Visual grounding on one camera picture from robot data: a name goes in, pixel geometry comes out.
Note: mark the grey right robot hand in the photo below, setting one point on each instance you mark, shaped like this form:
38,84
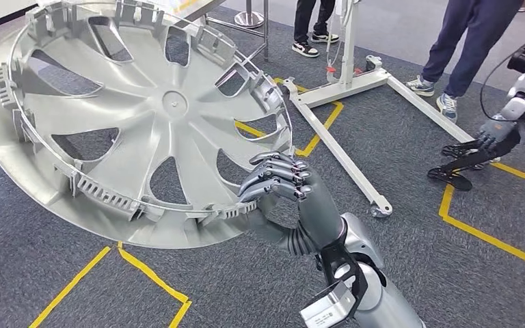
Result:
321,217

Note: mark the white metal gantry stand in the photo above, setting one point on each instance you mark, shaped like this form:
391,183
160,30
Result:
348,45

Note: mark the silver plastic wheel hubcap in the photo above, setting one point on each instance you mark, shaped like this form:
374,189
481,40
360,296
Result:
154,117

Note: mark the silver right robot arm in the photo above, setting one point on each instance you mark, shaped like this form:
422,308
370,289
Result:
380,299

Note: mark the person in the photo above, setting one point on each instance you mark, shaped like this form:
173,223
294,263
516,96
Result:
471,36
303,18

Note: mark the neighbour robot grey hand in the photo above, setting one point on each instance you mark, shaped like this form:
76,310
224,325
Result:
498,136

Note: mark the yellow floor tape square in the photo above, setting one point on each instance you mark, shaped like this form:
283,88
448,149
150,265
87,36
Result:
336,113
154,275
480,235

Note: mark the round metal stanchion base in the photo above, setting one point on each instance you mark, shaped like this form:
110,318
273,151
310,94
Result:
249,19

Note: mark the stainless steel workbench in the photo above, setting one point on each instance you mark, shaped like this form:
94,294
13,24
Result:
201,8

